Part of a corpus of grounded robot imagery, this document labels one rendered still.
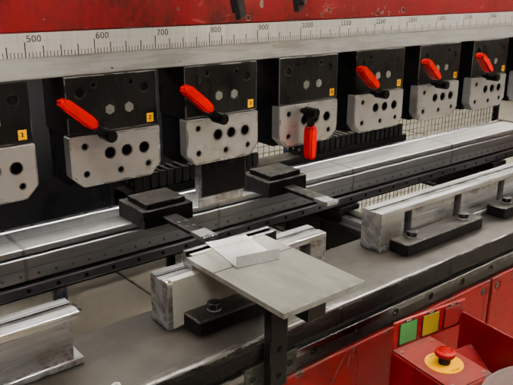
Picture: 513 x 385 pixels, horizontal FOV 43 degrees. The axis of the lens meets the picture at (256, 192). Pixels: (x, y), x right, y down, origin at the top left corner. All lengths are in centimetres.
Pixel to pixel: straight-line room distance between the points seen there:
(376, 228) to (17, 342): 83
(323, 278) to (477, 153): 126
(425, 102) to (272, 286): 63
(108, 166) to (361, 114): 56
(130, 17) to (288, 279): 48
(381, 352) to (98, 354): 61
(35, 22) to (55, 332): 47
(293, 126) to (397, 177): 78
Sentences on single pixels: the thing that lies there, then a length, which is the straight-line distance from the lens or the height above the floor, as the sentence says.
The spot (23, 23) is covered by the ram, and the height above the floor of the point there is 141.
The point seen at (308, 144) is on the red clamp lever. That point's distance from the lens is 121.
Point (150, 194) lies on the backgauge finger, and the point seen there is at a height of 103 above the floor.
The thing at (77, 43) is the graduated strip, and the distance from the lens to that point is 97.
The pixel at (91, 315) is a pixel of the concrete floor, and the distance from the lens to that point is 314.
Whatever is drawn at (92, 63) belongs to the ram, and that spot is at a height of 136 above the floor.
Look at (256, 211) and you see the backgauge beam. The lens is 158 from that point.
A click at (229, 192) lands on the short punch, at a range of 121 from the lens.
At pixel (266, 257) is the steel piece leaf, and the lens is 114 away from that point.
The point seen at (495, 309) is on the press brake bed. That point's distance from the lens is 181.
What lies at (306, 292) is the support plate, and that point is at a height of 100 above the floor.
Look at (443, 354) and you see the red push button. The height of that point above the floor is 81.
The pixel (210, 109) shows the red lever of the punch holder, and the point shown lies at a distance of 104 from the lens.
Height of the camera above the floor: 147
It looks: 18 degrees down
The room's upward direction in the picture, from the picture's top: straight up
